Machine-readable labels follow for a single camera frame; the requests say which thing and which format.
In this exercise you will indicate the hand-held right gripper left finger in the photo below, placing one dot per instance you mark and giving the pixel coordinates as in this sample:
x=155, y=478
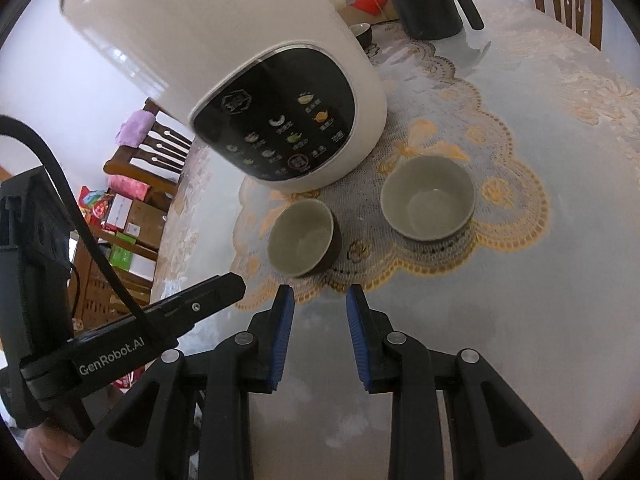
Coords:
x=280, y=340

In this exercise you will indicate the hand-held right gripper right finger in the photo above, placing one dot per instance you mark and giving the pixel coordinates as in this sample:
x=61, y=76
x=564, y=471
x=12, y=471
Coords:
x=357, y=340

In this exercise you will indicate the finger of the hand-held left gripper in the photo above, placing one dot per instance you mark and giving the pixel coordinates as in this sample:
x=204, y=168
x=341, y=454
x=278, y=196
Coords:
x=200, y=302

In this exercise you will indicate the dark bowl with beige inside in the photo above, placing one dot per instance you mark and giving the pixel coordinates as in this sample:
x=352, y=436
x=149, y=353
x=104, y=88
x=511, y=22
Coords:
x=425, y=200
x=300, y=242

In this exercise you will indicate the wooden cabinet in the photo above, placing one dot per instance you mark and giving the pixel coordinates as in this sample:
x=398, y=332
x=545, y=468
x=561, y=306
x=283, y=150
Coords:
x=100, y=290

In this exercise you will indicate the pile of coloured boxes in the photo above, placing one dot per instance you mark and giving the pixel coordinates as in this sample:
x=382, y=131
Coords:
x=125, y=225

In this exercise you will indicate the wooden chair with purple cloth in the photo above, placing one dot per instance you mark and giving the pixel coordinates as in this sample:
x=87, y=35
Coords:
x=150, y=160

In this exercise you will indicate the purple cloth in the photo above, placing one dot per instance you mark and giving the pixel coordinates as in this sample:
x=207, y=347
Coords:
x=136, y=127

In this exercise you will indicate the lace doily with orange trim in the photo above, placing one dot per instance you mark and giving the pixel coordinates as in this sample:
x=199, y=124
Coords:
x=500, y=195

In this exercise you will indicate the floral plastic tablecloth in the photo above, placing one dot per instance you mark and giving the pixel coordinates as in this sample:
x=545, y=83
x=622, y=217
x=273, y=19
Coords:
x=560, y=285

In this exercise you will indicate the white electric kettle appliance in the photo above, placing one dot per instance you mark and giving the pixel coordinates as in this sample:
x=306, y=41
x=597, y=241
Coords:
x=225, y=60

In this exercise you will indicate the small dark teacup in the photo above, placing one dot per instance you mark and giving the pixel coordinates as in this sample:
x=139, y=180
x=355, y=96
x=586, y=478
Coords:
x=361, y=34

